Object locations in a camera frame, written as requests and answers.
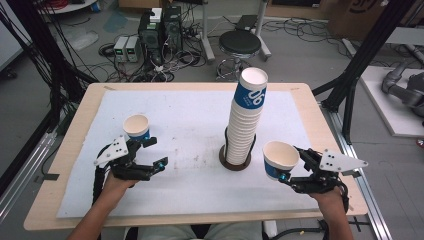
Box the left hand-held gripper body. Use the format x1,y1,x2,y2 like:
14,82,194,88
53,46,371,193
93,134,158,182

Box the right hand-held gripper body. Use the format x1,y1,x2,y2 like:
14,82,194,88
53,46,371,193
289,148,369,195

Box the blue white paper cup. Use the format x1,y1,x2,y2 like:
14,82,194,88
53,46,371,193
122,114,151,143
262,140,301,182

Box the dark round cup holder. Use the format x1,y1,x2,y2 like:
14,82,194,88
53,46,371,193
218,126,258,172

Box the stack of paper cups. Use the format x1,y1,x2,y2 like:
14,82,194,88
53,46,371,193
225,66,269,166

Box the person's left hand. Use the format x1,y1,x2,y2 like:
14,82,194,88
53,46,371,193
103,172,142,198

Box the person's right hand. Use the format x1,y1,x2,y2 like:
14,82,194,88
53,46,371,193
308,185,350,215

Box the white table mat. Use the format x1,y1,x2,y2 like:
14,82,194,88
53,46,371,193
55,89,324,219

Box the person's light trousers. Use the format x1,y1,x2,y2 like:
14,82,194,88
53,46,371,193
136,222,264,240

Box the white floor platform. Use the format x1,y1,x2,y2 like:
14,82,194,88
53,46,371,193
359,65,424,138

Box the grey power supply unit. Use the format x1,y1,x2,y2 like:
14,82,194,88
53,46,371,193
125,35,143,63
113,36,129,63

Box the black computer tower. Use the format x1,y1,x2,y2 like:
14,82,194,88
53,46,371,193
162,5,184,53
137,11,165,62

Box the grey metal table leg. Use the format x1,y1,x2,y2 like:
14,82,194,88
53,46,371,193
199,0,216,65
253,0,273,58

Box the black round stool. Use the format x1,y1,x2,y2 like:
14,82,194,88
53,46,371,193
215,29,263,82

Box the black flat floor box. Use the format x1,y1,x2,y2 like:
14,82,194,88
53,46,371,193
234,14,260,32

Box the cardboard box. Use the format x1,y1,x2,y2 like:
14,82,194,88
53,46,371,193
328,0,414,42

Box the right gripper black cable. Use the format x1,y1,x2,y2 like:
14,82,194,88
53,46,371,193
335,179,351,215

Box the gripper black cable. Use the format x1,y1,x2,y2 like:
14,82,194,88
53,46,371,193
91,143,113,206
335,179,351,215

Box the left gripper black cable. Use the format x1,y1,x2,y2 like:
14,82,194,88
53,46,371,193
91,143,113,206

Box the aluminium rail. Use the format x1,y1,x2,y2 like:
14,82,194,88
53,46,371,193
319,103,394,240
0,131,58,224

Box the tangle of floor cables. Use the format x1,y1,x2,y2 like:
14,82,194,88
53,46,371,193
98,36,208,84

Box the black frame post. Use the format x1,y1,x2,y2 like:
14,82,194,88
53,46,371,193
0,0,98,131
312,0,418,145

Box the black floor cables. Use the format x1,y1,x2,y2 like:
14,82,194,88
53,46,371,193
262,16,351,52

